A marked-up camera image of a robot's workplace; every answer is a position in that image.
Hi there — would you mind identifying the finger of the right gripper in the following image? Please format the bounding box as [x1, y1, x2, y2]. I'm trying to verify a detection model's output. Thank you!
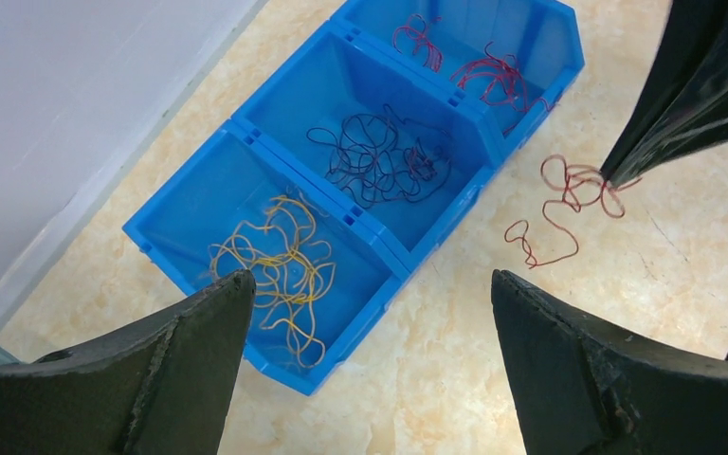
[611, 10, 728, 188]
[600, 0, 728, 183]

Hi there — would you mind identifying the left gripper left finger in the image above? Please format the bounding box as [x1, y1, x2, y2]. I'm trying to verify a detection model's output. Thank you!
[0, 269, 256, 454]

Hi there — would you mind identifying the blue three-compartment bin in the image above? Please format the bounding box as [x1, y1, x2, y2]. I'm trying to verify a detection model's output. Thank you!
[123, 1, 584, 395]

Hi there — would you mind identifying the red wire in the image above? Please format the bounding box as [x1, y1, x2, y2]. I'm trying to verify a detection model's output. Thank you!
[391, 13, 554, 137]
[503, 154, 643, 270]

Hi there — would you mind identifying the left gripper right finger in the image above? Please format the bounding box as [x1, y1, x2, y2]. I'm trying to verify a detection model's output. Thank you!
[491, 270, 728, 454]

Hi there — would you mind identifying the yellow wire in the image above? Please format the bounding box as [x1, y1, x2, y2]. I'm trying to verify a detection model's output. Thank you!
[209, 194, 337, 370]

